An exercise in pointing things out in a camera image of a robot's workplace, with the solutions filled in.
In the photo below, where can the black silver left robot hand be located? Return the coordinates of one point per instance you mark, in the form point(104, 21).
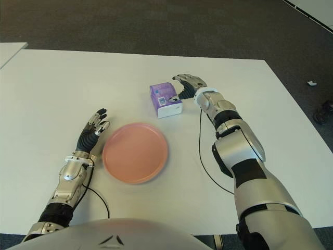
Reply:
point(87, 142)

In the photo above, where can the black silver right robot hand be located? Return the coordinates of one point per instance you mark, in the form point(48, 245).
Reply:
point(193, 82)

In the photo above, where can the purple tissue paper pack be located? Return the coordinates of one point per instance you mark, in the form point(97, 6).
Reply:
point(164, 89)

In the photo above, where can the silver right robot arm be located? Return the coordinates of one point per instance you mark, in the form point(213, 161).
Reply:
point(242, 145)

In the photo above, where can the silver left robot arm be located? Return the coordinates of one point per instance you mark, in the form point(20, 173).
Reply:
point(69, 172)

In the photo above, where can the round pink plate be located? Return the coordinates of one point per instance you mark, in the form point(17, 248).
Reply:
point(135, 153)

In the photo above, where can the grey robot torso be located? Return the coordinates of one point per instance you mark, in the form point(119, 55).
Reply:
point(104, 234)

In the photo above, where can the small white floor scrap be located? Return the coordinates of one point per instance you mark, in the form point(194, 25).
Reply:
point(311, 83)

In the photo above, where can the adjacent white table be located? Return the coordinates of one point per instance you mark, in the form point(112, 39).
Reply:
point(9, 52)

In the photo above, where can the dark shoes on floor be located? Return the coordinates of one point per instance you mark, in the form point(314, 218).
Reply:
point(323, 113)

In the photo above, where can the grey table leg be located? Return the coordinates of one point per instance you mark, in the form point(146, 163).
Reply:
point(218, 242)

